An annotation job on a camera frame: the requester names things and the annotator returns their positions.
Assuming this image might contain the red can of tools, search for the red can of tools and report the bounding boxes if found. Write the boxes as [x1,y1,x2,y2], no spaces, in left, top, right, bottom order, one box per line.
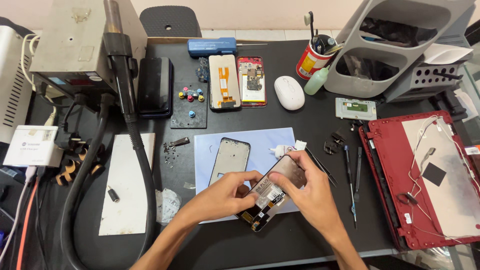
[296,34,339,81]

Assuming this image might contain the white stained tile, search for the white stained tile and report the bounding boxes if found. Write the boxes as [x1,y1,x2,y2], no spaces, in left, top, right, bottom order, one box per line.
[98,132,156,237]

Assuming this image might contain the black toothbrush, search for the black toothbrush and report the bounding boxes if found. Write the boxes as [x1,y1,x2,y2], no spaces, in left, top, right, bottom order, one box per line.
[304,11,316,43]

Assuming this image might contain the black blue-tipped screwdriver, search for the black blue-tipped screwdriver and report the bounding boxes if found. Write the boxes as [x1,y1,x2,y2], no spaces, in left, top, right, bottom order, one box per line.
[344,145,358,230]

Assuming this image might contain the white cable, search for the white cable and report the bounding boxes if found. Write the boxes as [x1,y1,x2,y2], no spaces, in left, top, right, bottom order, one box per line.
[0,166,37,264]

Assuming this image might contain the light blue work mat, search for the light blue work mat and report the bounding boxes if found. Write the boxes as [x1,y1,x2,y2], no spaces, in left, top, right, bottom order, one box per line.
[193,127,301,225]

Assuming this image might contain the pale green squeeze bottle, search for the pale green squeeze bottle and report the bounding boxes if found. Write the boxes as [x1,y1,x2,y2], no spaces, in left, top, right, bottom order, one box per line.
[304,66,330,96]

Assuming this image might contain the black spudger tool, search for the black spudger tool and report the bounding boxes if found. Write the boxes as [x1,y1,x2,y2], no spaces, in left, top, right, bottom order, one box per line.
[353,146,364,203]

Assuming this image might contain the red laptop lid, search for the red laptop lid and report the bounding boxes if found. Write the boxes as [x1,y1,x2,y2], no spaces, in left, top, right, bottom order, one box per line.
[358,110,480,251]

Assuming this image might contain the white charger box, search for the white charger box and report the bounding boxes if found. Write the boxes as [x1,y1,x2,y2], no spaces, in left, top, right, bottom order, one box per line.
[2,125,65,168]

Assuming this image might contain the red opened phone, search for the red opened phone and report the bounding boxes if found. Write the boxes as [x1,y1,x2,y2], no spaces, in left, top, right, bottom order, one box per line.
[236,56,268,109]

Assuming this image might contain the grey hot air station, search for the grey hot air station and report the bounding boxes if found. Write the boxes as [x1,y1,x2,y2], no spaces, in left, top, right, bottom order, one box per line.
[29,0,148,99]

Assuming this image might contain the grey phone middle frame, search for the grey phone middle frame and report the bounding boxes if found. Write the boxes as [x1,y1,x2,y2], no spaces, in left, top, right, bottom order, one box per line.
[208,137,251,187]

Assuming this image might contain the black glossy phone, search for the black glossy phone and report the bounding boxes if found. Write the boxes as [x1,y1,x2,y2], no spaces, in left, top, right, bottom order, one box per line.
[137,56,175,119]

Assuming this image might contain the person's left hand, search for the person's left hand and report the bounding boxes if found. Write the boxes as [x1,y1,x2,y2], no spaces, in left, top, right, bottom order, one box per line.
[186,170,264,230]

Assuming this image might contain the blue electric screwdriver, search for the blue electric screwdriver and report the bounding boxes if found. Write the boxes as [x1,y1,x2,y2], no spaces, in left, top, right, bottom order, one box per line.
[187,37,269,58]

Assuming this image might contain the white vented appliance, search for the white vented appliance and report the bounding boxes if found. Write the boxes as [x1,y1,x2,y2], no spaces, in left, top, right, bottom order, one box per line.
[0,25,37,145]

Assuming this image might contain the small blue circuit board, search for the small blue circuit board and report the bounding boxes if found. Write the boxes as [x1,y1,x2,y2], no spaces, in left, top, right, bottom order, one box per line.
[195,57,210,83]

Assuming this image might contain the black tweezers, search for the black tweezers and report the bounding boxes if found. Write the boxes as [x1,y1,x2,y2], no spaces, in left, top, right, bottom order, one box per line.
[304,146,338,188]

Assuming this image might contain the white glue bottle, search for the white glue bottle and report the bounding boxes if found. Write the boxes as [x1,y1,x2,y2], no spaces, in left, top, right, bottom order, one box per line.
[268,144,298,159]

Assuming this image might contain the orange cable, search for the orange cable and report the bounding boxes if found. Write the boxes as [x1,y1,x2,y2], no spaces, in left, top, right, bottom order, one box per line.
[15,176,40,270]

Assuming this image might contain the black phone display panel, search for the black phone display panel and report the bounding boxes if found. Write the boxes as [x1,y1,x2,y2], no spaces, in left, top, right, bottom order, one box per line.
[235,154,308,233]

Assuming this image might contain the black hinge parts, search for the black hinge parts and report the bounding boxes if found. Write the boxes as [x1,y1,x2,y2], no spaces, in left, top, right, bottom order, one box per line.
[323,129,347,155]

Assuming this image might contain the grey laptop touchpad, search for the grey laptop touchpad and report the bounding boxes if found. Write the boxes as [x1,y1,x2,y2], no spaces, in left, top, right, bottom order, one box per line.
[335,97,377,121]

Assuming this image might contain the phone display with orange flex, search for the phone display with orange flex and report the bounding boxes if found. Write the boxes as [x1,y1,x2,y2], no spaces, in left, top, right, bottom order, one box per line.
[208,54,242,111]

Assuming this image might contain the crumpled clear wrapper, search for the crumpled clear wrapper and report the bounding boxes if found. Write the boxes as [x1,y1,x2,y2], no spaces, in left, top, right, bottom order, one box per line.
[155,187,183,226]

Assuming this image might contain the grey holed tool holder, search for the grey holed tool holder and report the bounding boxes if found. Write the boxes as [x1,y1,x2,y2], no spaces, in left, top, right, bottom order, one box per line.
[384,60,464,103]

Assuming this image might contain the metal bracket with screws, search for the metal bracket with screws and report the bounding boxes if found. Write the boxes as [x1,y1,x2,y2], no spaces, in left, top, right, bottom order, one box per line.
[163,136,191,168]

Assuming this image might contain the white computer mouse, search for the white computer mouse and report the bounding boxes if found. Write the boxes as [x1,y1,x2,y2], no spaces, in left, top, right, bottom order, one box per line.
[274,76,306,111]

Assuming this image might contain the black board holder with knobs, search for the black board holder with knobs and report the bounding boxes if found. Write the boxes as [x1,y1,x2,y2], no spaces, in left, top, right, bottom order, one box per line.
[170,81,208,130]

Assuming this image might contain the grey oval-opening organiser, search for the grey oval-opening organiser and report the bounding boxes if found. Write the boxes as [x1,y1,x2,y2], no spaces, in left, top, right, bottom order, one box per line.
[324,0,476,99]

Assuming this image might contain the person's right hand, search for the person's right hand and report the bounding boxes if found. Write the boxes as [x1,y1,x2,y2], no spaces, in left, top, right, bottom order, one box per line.
[268,150,344,241]

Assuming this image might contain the small black nozzle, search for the small black nozzle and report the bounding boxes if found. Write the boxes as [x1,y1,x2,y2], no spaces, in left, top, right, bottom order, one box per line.
[106,185,121,203]

